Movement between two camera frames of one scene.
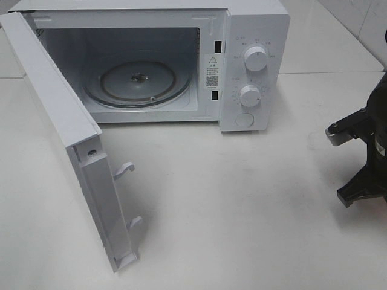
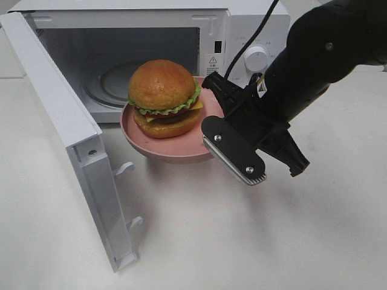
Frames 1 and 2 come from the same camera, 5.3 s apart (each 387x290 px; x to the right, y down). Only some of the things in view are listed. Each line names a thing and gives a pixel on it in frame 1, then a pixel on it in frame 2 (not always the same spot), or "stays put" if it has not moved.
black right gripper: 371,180 to 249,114
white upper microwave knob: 256,58 stays put
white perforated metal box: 81,134 stays put
